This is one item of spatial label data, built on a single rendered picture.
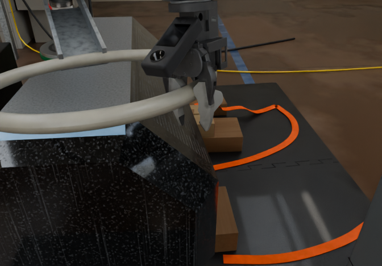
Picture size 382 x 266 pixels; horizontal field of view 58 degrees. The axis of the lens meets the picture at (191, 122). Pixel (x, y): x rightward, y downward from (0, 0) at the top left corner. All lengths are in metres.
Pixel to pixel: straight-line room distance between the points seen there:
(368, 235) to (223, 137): 1.25
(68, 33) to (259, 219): 1.24
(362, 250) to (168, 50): 0.84
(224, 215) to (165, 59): 1.22
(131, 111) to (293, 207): 1.49
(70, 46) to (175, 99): 0.56
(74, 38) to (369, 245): 1.01
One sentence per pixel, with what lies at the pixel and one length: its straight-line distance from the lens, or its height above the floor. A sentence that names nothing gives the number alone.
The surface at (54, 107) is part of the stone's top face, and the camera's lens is 1.02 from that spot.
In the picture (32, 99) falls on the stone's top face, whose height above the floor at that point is 0.87.
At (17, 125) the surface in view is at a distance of 0.55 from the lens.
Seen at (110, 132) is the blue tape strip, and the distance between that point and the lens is 0.92.
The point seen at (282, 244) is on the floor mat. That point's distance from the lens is 1.73.
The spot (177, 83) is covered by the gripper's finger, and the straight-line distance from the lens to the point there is 0.59.
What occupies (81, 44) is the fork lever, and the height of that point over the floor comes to 1.00.
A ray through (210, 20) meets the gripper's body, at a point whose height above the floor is 1.17.
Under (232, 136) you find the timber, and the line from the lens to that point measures 2.15.
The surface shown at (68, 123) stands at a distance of 0.51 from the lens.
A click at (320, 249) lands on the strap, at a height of 0.02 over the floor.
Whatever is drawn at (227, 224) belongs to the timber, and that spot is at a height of 0.14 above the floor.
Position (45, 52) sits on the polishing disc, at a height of 0.89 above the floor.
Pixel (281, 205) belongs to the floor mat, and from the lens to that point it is 1.90.
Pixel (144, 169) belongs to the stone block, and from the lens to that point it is 0.94.
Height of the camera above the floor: 1.33
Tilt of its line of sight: 32 degrees down
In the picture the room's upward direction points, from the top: straight up
